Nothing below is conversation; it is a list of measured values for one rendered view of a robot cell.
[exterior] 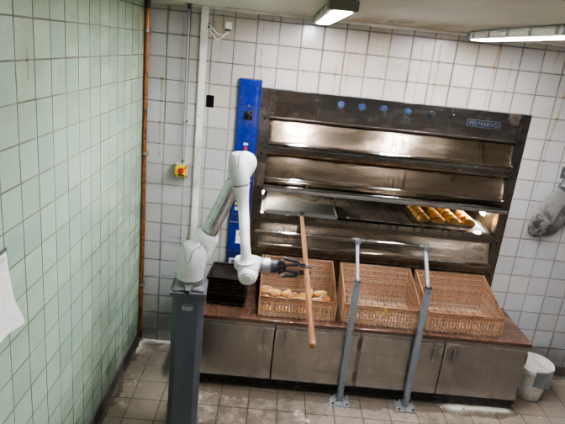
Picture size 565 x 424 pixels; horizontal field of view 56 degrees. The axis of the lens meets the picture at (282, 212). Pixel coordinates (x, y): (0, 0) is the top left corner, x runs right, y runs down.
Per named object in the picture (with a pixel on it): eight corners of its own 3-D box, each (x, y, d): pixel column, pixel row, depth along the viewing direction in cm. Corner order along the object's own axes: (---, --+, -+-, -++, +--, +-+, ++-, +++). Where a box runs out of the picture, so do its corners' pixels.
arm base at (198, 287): (171, 294, 297) (171, 285, 295) (176, 278, 318) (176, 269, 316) (203, 296, 299) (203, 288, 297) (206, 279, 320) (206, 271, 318)
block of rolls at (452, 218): (401, 200, 474) (402, 194, 473) (453, 205, 476) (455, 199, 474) (417, 222, 416) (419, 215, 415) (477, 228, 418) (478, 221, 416)
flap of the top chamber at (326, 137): (266, 144, 383) (270, 117, 385) (509, 169, 388) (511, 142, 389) (266, 143, 379) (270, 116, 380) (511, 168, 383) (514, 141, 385)
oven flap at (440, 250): (258, 244, 407) (261, 219, 408) (486, 266, 411) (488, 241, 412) (257, 244, 402) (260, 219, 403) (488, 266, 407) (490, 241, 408)
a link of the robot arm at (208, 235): (178, 259, 318) (188, 246, 338) (202, 272, 318) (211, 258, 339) (234, 149, 294) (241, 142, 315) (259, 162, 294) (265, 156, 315)
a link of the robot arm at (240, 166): (250, 185, 286) (254, 179, 299) (246, 152, 281) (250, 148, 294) (226, 187, 288) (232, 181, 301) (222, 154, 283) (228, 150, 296)
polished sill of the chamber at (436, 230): (260, 214, 406) (261, 209, 405) (489, 237, 411) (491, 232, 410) (260, 217, 401) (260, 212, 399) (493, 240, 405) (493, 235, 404)
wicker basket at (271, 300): (258, 285, 416) (261, 253, 407) (329, 292, 418) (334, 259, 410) (256, 315, 369) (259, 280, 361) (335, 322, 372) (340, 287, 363)
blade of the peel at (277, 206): (337, 219, 402) (337, 215, 401) (265, 212, 401) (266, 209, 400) (333, 204, 436) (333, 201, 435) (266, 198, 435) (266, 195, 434)
